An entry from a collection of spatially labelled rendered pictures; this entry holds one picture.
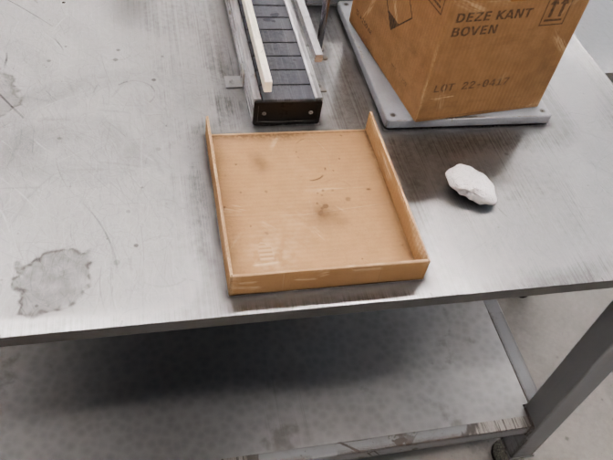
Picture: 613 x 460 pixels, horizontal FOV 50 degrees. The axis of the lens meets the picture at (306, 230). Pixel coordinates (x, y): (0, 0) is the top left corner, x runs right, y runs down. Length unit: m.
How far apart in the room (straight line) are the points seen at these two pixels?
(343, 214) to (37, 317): 0.42
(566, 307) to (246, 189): 1.36
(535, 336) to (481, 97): 1.02
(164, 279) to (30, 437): 0.67
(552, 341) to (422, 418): 0.64
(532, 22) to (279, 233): 0.49
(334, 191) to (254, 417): 0.62
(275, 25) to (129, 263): 0.53
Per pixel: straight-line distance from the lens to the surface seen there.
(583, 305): 2.15
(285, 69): 1.10
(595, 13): 1.63
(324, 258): 0.88
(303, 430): 1.43
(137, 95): 1.11
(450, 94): 1.09
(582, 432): 1.91
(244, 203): 0.93
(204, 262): 0.87
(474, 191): 1.01
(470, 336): 1.64
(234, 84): 1.13
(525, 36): 1.09
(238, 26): 1.19
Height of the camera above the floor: 1.51
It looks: 48 degrees down
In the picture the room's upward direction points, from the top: 11 degrees clockwise
